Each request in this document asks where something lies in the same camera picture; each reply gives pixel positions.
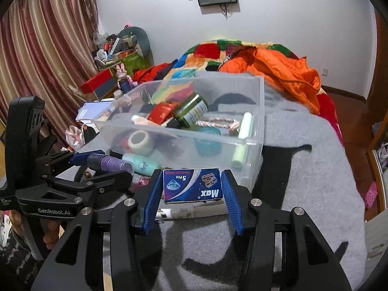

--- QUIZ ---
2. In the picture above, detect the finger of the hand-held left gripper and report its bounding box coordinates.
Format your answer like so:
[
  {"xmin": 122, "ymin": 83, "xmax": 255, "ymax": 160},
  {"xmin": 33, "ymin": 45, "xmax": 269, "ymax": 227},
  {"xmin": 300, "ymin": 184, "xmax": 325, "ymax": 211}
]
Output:
[
  {"xmin": 45, "ymin": 170, "xmax": 132, "ymax": 207},
  {"xmin": 36, "ymin": 150, "xmax": 105, "ymax": 176}
]

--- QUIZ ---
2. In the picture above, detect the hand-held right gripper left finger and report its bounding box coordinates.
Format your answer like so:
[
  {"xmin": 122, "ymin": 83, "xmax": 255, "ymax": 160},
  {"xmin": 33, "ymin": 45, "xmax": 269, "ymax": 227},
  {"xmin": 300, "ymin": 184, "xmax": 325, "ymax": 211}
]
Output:
[{"xmin": 30, "ymin": 168, "xmax": 166, "ymax": 291}]

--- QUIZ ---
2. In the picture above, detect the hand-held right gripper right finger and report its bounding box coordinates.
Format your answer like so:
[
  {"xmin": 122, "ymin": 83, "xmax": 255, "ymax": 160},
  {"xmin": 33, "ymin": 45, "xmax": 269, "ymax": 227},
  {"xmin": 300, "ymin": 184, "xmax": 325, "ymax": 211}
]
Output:
[{"xmin": 221, "ymin": 169, "xmax": 354, "ymax": 291}]

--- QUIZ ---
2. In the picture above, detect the purple bottle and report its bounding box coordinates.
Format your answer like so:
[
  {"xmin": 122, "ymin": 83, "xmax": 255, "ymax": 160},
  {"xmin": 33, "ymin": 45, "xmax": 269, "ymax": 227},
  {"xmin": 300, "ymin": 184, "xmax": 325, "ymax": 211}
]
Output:
[{"xmin": 87, "ymin": 154, "xmax": 134, "ymax": 175}]

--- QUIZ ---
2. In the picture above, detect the blue razor blade box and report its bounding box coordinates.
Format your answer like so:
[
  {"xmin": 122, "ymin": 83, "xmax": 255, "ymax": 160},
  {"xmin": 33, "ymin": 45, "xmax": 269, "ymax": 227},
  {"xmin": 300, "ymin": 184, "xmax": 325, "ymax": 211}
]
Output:
[{"xmin": 163, "ymin": 168, "xmax": 225, "ymax": 204}]

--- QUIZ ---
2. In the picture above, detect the white tape roll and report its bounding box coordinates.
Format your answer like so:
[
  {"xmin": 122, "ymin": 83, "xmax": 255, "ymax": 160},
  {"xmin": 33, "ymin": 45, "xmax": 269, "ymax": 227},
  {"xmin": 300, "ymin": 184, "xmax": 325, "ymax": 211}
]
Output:
[{"xmin": 127, "ymin": 129, "xmax": 155, "ymax": 155}]

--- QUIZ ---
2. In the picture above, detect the clear plastic storage bin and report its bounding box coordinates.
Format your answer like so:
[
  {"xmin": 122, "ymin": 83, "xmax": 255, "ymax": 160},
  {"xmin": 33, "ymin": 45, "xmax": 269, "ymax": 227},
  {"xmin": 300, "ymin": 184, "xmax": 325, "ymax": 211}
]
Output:
[{"xmin": 92, "ymin": 74, "xmax": 265, "ymax": 188}]

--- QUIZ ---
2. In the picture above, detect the teal tape roll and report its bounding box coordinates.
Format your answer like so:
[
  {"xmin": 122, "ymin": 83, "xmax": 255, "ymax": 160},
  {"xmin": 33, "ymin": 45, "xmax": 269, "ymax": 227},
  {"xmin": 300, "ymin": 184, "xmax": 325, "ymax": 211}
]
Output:
[{"xmin": 193, "ymin": 126, "xmax": 222, "ymax": 156}]

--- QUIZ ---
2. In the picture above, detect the light green cosmetic tube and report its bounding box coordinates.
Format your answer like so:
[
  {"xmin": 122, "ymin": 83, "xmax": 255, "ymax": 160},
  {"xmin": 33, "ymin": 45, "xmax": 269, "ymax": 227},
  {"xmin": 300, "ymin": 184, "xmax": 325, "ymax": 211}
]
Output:
[{"xmin": 231, "ymin": 112, "xmax": 253, "ymax": 167}]

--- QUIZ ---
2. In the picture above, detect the beige cosmetic tube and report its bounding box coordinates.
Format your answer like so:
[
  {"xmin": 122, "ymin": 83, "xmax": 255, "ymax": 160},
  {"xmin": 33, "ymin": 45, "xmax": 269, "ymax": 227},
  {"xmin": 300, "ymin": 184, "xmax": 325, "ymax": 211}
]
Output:
[{"xmin": 131, "ymin": 113, "xmax": 161, "ymax": 126}]

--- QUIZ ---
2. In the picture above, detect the pink white braided hairband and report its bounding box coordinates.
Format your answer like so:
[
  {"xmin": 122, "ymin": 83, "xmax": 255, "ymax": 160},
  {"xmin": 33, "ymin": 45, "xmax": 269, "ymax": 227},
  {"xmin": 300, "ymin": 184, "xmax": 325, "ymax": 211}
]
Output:
[{"xmin": 195, "ymin": 116, "xmax": 241, "ymax": 135}]

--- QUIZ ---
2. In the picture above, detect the red foil packet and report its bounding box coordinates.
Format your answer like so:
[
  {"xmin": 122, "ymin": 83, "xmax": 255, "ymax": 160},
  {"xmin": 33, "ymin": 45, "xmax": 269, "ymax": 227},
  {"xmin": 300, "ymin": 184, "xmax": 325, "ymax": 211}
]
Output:
[{"xmin": 146, "ymin": 102, "xmax": 179, "ymax": 125}]

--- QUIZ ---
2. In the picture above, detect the dark green glass bottle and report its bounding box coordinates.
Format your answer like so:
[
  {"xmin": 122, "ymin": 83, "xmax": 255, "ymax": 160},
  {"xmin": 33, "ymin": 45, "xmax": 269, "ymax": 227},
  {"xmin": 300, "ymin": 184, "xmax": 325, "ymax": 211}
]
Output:
[{"xmin": 172, "ymin": 92, "xmax": 210, "ymax": 129}]

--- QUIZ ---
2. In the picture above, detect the person's left forearm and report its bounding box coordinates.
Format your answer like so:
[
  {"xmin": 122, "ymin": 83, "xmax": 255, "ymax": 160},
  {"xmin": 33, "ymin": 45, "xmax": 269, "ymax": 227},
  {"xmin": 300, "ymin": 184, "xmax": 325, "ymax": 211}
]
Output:
[{"xmin": 0, "ymin": 212, "xmax": 46, "ymax": 291}]

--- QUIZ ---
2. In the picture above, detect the person's left hand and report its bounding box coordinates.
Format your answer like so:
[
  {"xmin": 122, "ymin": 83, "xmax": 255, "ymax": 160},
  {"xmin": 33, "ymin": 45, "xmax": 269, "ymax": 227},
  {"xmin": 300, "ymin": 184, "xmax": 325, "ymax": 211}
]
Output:
[{"xmin": 11, "ymin": 215, "xmax": 65, "ymax": 251}]

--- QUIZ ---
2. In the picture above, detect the pink plastic bag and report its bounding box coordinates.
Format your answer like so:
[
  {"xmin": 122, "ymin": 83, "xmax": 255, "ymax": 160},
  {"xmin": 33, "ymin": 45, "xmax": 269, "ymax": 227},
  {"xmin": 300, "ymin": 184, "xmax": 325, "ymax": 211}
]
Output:
[{"xmin": 65, "ymin": 124, "xmax": 85, "ymax": 150}]

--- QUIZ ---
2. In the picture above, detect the mint green bottle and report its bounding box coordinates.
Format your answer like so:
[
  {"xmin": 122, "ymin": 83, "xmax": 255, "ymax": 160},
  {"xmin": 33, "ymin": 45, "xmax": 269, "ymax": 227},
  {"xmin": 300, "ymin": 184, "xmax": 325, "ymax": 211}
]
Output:
[{"xmin": 121, "ymin": 153, "xmax": 162, "ymax": 176}]

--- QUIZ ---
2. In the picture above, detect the white marker pen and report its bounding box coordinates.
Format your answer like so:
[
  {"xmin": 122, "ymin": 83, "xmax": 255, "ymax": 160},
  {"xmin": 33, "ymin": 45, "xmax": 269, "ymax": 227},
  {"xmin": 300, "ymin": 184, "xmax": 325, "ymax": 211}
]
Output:
[{"xmin": 156, "ymin": 202, "xmax": 229, "ymax": 219}]

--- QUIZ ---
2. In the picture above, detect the blue white notebook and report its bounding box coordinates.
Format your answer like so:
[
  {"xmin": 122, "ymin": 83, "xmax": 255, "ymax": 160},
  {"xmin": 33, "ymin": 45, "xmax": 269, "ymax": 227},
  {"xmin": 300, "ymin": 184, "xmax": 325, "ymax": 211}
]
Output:
[{"xmin": 76, "ymin": 100, "xmax": 119, "ymax": 122}]

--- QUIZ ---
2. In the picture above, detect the grey blanket with black letters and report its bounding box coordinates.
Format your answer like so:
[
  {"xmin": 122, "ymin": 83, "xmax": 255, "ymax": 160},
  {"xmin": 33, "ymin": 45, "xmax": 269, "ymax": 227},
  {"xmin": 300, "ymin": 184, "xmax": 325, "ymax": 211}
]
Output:
[{"xmin": 76, "ymin": 73, "xmax": 369, "ymax": 291}]

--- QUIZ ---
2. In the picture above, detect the dark blue box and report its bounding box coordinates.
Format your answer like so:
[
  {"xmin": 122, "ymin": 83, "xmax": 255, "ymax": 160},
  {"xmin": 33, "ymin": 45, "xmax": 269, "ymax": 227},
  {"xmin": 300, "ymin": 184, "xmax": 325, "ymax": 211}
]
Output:
[{"xmin": 95, "ymin": 77, "xmax": 119, "ymax": 99}]

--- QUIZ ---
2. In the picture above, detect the red flat box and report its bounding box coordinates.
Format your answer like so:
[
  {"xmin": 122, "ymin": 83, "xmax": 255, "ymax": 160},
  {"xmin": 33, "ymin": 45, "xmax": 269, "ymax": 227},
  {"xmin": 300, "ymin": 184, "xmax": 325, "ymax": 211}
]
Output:
[{"xmin": 80, "ymin": 68, "xmax": 114, "ymax": 94}]

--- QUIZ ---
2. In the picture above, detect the pink bunny bottle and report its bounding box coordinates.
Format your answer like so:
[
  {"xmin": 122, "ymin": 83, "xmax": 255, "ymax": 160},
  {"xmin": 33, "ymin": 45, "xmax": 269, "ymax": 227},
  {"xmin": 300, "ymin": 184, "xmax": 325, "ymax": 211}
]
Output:
[{"xmin": 115, "ymin": 64, "xmax": 134, "ymax": 94}]

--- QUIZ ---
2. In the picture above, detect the striped red beige curtain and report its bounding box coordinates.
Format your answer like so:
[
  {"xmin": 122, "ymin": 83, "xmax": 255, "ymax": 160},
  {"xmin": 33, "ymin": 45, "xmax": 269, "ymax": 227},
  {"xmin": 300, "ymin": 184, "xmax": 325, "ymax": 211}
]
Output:
[{"xmin": 0, "ymin": 0, "xmax": 100, "ymax": 134}]

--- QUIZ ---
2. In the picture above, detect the red garment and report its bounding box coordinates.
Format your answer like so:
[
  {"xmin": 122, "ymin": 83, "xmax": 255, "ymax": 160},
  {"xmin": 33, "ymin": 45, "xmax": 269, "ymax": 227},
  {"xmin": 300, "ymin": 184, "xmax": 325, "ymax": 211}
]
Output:
[{"xmin": 133, "ymin": 63, "xmax": 170, "ymax": 82}]

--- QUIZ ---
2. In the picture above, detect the dark purple garment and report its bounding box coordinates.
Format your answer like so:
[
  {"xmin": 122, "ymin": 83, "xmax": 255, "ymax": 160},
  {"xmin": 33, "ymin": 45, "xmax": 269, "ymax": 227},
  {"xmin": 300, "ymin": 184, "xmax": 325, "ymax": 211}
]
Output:
[{"xmin": 158, "ymin": 59, "xmax": 179, "ymax": 76}]

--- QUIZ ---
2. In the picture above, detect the orange puffer jacket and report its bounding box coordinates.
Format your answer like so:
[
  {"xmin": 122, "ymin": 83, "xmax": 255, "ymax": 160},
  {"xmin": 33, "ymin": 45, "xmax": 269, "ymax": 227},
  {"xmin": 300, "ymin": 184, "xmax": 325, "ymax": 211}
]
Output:
[{"xmin": 220, "ymin": 47, "xmax": 322, "ymax": 116}]

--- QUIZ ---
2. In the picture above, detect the pink clog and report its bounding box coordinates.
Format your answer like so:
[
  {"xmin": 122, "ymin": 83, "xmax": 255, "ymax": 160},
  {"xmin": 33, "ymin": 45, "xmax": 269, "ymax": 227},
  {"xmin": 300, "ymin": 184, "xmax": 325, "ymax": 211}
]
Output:
[{"xmin": 364, "ymin": 181, "xmax": 379, "ymax": 209}]

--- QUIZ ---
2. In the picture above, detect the colourful patchwork quilt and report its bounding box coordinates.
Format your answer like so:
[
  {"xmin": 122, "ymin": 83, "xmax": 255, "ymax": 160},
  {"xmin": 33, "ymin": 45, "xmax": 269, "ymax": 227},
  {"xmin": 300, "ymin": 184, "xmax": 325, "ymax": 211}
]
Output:
[{"xmin": 135, "ymin": 39, "xmax": 346, "ymax": 146}]

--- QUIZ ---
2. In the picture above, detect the white bag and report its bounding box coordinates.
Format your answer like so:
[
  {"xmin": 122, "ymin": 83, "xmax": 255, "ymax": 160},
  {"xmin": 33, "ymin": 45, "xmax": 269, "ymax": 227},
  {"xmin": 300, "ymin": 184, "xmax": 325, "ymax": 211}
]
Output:
[{"xmin": 376, "ymin": 141, "xmax": 388, "ymax": 170}]

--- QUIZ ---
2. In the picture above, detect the wooden wardrobe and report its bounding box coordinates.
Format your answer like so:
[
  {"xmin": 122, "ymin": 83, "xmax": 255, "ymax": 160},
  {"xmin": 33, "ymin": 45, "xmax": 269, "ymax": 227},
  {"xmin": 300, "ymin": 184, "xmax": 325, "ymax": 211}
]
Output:
[{"xmin": 365, "ymin": 118, "xmax": 388, "ymax": 188}]

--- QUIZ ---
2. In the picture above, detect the wooden door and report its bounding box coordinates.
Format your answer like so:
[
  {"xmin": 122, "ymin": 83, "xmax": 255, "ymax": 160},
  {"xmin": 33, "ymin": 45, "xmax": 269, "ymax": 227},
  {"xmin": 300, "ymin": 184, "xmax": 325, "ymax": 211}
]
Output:
[{"xmin": 368, "ymin": 6, "xmax": 388, "ymax": 104}]

